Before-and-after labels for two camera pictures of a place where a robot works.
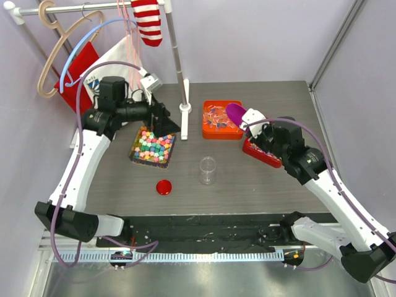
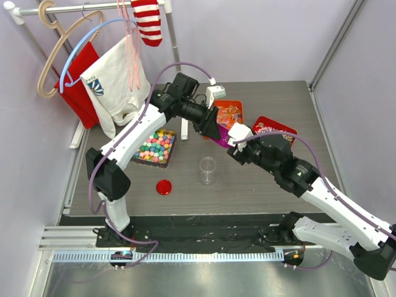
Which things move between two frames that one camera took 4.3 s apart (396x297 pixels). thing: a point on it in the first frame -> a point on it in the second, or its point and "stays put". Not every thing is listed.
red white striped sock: (148, 18) stays put
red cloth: (79, 63) stays put
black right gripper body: (265, 140) -> (252, 152)
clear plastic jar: (207, 171) stays put
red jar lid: (164, 187) stays put
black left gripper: (164, 125) -> (211, 127)
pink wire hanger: (134, 64) stays put
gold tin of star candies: (153, 151) stays put
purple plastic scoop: (236, 112) -> (223, 134)
